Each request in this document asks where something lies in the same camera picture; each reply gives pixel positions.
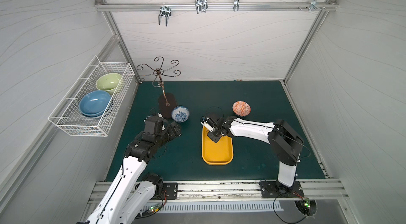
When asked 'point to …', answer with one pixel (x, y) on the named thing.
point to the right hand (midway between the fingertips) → (213, 131)
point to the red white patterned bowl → (241, 108)
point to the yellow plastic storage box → (220, 153)
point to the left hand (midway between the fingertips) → (176, 130)
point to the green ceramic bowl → (109, 82)
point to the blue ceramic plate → (94, 103)
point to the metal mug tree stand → (166, 110)
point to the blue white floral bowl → (180, 113)
